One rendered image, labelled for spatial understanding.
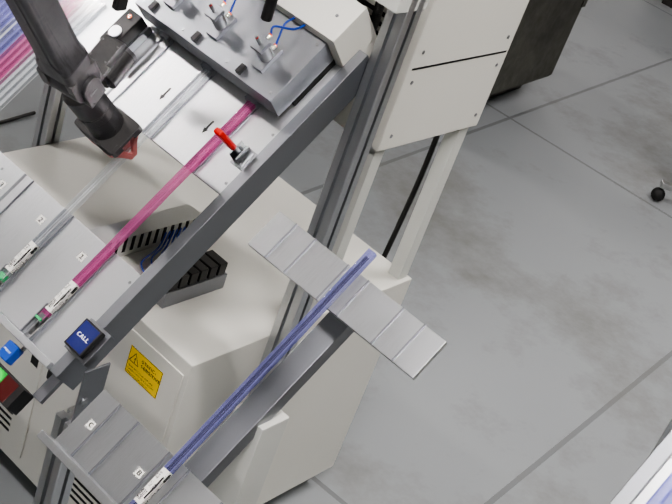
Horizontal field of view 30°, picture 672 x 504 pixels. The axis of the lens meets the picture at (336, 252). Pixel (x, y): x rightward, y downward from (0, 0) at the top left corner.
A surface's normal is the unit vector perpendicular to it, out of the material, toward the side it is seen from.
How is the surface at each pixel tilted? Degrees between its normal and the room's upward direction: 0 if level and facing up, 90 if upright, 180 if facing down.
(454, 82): 90
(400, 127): 90
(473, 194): 0
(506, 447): 0
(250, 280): 0
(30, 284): 44
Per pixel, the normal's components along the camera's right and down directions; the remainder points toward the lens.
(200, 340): 0.30, -0.80
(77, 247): -0.23, -0.42
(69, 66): 0.77, 0.44
